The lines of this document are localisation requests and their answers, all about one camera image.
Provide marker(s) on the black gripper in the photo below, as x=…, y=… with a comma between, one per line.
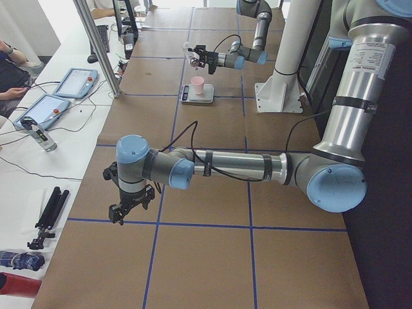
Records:
x=130, y=196
x=212, y=59

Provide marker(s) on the glass sauce bottle metal spout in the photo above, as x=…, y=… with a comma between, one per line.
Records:
x=192, y=57

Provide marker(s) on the pink paper cup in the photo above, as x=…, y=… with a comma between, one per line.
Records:
x=197, y=84

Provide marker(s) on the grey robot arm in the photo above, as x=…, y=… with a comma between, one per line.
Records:
x=138, y=170
x=330, y=174

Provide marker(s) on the digital kitchen scale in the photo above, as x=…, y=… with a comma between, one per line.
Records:
x=187, y=94

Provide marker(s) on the black folded tripod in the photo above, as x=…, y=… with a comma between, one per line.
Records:
x=48, y=218

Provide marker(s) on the black monitor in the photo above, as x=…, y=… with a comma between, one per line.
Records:
x=126, y=26

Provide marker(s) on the blue plaid folded umbrella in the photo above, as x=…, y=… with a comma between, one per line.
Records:
x=21, y=261

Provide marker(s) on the clear water bottle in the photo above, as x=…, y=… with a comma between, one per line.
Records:
x=38, y=133

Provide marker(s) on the red cylinder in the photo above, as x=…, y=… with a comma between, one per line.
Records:
x=19, y=286

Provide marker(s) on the blue teach pendant tablet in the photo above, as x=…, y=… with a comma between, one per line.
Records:
x=77, y=83

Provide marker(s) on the person in black shirt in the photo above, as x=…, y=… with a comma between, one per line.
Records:
x=15, y=82

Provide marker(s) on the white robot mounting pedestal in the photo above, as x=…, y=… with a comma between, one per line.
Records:
x=280, y=93

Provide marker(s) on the aluminium frame post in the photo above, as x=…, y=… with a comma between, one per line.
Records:
x=94, y=37

